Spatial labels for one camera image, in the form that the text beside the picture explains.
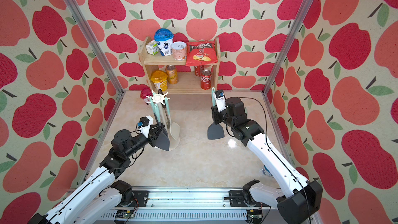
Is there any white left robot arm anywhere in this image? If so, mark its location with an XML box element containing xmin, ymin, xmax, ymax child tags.
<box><xmin>28</xmin><ymin>122</ymin><xmax>170</xmax><ymax>224</ymax></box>

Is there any aluminium frame post right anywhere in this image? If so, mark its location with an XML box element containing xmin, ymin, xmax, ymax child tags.
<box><xmin>262</xmin><ymin>0</ymin><xmax>314</xmax><ymax>97</ymax></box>

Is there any blue lid cup on floor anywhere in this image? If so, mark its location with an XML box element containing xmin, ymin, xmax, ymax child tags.
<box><xmin>262</xmin><ymin>166</ymin><xmax>273</xmax><ymax>177</ymax></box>

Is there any grey slotted spatula green handle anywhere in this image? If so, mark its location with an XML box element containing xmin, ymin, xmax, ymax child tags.
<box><xmin>207</xmin><ymin>87</ymin><xmax>224</xmax><ymax>140</ymax></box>

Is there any small white green carton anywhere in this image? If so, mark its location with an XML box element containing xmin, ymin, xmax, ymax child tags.
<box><xmin>146</xmin><ymin>40</ymin><xmax>160</xmax><ymax>55</ymax></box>

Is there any red cola can front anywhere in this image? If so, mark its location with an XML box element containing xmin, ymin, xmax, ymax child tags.
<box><xmin>201</xmin><ymin>69</ymin><xmax>212</xmax><ymax>90</ymax></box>

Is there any cream spoon green handle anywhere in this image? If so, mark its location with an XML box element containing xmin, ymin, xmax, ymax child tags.
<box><xmin>165</xmin><ymin>97</ymin><xmax>180</xmax><ymax>142</ymax></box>

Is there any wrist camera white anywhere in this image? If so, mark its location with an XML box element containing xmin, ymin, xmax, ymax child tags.
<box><xmin>137</xmin><ymin>116</ymin><xmax>153</xmax><ymax>138</ymax></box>
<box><xmin>214</xmin><ymin>90</ymin><xmax>227</xmax><ymax>113</ymax></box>

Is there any pink tin can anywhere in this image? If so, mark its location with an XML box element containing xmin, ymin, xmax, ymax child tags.
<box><xmin>172</xmin><ymin>41</ymin><xmax>187</xmax><ymax>61</ymax></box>

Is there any wooden two-tier shelf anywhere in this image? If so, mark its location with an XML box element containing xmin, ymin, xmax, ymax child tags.
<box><xmin>138</xmin><ymin>36</ymin><xmax>221</xmax><ymax>94</ymax></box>

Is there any red cola can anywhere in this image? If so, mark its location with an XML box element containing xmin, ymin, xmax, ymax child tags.
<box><xmin>201</xmin><ymin>69</ymin><xmax>212</xmax><ymax>90</ymax></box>
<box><xmin>194</xmin><ymin>65</ymin><xmax>204</xmax><ymax>77</ymax></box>

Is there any red chips bag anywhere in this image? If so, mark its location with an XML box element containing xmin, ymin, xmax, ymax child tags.
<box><xmin>186</xmin><ymin>41</ymin><xmax>218</xmax><ymax>66</ymax></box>

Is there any yellow mango cup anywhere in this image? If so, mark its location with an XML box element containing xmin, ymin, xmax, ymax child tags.
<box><xmin>151</xmin><ymin>70</ymin><xmax>168</xmax><ymax>91</ymax></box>

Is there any orange soda can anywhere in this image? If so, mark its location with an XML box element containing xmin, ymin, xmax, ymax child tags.
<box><xmin>165</xmin><ymin>65</ymin><xmax>178</xmax><ymax>85</ymax></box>

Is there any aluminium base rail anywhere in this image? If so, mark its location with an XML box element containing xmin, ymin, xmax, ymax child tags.
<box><xmin>65</xmin><ymin>186</ymin><xmax>318</xmax><ymax>223</ymax></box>

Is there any white utensil rack stand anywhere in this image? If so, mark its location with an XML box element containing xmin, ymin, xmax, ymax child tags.
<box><xmin>150</xmin><ymin>90</ymin><xmax>180</xmax><ymax>151</ymax></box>

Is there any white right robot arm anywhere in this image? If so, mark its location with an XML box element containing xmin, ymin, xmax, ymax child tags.
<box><xmin>207</xmin><ymin>90</ymin><xmax>323</xmax><ymax>224</ymax></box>

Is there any red lid small cup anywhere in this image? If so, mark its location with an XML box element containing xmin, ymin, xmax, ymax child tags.
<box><xmin>140</xmin><ymin>88</ymin><xmax>153</xmax><ymax>105</ymax></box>

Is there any aluminium frame post left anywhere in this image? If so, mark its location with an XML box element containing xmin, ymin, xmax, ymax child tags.
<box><xmin>63</xmin><ymin>0</ymin><xmax>124</xmax><ymax>96</ymax></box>

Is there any red cola can back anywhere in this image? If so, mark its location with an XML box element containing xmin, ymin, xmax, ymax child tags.
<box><xmin>194</xmin><ymin>65</ymin><xmax>204</xmax><ymax>77</ymax></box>

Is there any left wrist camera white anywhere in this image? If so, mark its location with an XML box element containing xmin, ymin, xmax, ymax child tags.
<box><xmin>137</xmin><ymin>116</ymin><xmax>153</xmax><ymax>138</ymax></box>

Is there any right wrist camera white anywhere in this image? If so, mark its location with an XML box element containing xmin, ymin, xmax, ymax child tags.
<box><xmin>214</xmin><ymin>90</ymin><xmax>227</xmax><ymax>113</ymax></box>

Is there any aluminium frame post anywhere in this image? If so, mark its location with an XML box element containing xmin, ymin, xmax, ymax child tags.
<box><xmin>262</xmin><ymin>0</ymin><xmax>314</xmax><ymax>97</ymax></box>
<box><xmin>63</xmin><ymin>0</ymin><xmax>124</xmax><ymax>96</ymax></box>

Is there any blue lid yogurt cup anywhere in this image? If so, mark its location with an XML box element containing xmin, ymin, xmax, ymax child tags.
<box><xmin>154</xmin><ymin>28</ymin><xmax>174</xmax><ymax>56</ymax></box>

